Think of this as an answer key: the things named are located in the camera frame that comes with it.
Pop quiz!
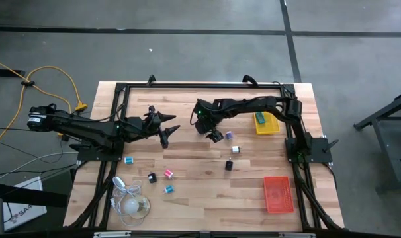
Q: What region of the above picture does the black aluminium table frame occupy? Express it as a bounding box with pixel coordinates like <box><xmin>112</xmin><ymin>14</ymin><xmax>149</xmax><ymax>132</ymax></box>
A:
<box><xmin>64</xmin><ymin>81</ymin><xmax>345</xmax><ymax>232</ymax></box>

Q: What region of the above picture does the clear round dish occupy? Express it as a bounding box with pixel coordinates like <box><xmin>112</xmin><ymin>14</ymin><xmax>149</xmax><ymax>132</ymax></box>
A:
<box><xmin>120</xmin><ymin>194</ymin><xmax>152</xmax><ymax>219</ymax></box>

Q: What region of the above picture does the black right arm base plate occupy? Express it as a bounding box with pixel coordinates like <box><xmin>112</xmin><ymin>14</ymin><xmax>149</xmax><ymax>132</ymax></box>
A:
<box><xmin>284</xmin><ymin>136</ymin><xmax>334</xmax><ymax>164</ymax></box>

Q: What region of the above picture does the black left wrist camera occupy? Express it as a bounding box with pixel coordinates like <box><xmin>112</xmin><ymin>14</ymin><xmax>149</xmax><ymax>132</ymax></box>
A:
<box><xmin>143</xmin><ymin>105</ymin><xmax>159</xmax><ymax>125</ymax></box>

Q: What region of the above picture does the yellow extension cable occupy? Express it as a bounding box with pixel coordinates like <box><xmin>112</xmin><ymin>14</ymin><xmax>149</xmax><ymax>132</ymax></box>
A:
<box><xmin>0</xmin><ymin>56</ymin><xmax>89</xmax><ymax>152</ymax></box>

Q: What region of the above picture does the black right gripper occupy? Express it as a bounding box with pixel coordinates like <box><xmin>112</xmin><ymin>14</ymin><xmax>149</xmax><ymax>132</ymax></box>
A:
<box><xmin>195</xmin><ymin>107</ymin><xmax>226</xmax><ymax>144</ymax></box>

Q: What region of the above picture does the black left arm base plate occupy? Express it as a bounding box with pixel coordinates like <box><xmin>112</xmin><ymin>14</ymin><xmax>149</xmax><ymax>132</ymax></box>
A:
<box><xmin>75</xmin><ymin>143</ymin><xmax>124</xmax><ymax>163</ymax></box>

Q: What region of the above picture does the black floor cable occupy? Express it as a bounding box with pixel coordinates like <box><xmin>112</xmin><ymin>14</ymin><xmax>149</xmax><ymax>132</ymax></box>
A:
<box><xmin>0</xmin><ymin>124</ymin><xmax>32</xmax><ymax>132</ymax></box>
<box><xmin>0</xmin><ymin>138</ymin><xmax>66</xmax><ymax>164</ymax></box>

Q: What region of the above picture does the black clamp lever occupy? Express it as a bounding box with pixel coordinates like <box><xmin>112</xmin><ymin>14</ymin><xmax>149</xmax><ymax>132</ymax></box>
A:
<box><xmin>322</xmin><ymin>139</ymin><xmax>339</xmax><ymax>154</ymax></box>

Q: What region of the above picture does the black floor beam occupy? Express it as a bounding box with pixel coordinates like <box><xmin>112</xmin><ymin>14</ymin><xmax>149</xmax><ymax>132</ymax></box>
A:
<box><xmin>0</xmin><ymin>181</ymin><xmax>69</xmax><ymax>209</ymax></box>

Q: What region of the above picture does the white printed box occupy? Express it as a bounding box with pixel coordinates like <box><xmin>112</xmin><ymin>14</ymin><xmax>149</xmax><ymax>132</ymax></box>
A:
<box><xmin>1</xmin><ymin>175</ymin><xmax>48</xmax><ymax>233</ymax></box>

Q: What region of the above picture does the silver bracket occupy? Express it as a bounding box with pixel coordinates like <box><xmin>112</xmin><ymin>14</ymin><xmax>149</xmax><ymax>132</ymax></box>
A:
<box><xmin>278</xmin><ymin>232</ymin><xmax>316</xmax><ymax>238</ymax></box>
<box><xmin>93</xmin><ymin>231</ymin><xmax>132</xmax><ymax>238</ymax></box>

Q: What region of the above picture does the black floor bar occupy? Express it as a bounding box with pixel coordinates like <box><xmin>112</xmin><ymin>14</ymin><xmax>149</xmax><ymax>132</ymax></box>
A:
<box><xmin>0</xmin><ymin>68</ymin><xmax>26</xmax><ymax>78</ymax></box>

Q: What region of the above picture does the orange plastic basket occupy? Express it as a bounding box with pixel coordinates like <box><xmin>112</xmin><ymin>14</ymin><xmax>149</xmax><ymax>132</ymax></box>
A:
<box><xmin>263</xmin><ymin>175</ymin><xmax>296</xmax><ymax>215</ymax></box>

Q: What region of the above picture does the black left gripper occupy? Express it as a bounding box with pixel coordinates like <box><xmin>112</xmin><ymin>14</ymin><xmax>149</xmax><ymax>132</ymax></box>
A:
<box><xmin>134</xmin><ymin>104</ymin><xmax>182</xmax><ymax>149</ymax></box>

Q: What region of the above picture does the white light bulb with cord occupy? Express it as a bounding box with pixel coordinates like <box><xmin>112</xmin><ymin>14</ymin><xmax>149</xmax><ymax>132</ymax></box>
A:
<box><xmin>109</xmin><ymin>176</ymin><xmax>146</xmax><ymax>227</ymax></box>

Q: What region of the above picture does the thick black cable loop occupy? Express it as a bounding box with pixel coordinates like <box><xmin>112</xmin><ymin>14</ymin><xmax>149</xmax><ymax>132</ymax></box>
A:
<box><xmin>242</xmin><ymin>74</ymin><xmax>260</xmax><ymax>87</ymax></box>

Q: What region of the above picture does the yellow plastic basket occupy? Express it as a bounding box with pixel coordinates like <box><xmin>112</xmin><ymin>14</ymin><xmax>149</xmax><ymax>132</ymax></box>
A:
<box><xmin>253</xmin><ymin>111</ymin><xmax>281</xmax><ymax>136</ymax></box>

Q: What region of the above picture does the black metal bench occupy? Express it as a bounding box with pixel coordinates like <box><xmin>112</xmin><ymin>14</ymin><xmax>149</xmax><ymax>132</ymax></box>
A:
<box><xmin>353</xmin><ymin>90</ymin><xmax>401</xmax><ymax>195</ymax></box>

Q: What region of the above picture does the white floor cable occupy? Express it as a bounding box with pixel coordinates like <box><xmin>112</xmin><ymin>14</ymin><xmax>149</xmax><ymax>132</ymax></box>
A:
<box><xmin>0</xmin><ymin>151</ymin><xmax>79</xmax><ymax>183</ymax></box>

